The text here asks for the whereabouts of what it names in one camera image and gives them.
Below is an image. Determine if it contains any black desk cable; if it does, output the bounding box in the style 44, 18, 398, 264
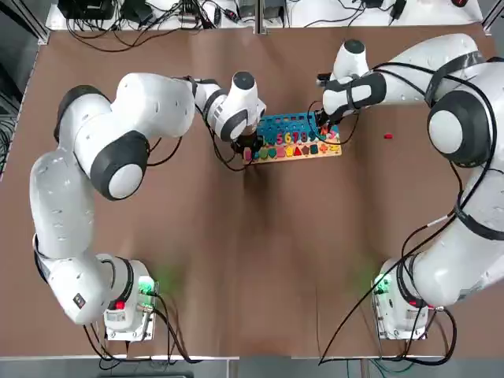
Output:
65, 15, 221, 52

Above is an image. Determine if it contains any black box device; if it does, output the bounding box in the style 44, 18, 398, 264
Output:
57, 0, 116, 20

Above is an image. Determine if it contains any black USB hub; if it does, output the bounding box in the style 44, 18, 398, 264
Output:
177, 11, 202, 29

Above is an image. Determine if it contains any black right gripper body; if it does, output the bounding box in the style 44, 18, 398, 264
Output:
314, 109, 342, 128

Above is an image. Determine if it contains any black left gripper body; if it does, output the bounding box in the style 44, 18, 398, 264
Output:
230, 132, 265, 158

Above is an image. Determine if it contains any aluminium frame post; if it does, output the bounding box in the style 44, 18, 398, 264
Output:
254, 0, 266, 35
480, 0, 504, 37
22, 15, 51, 45

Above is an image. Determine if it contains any blue wooden toy board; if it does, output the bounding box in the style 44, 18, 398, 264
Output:
243, 113, 343, 165

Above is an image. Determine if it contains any black monitor stand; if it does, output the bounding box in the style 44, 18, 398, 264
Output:
119, 0, 155, 24

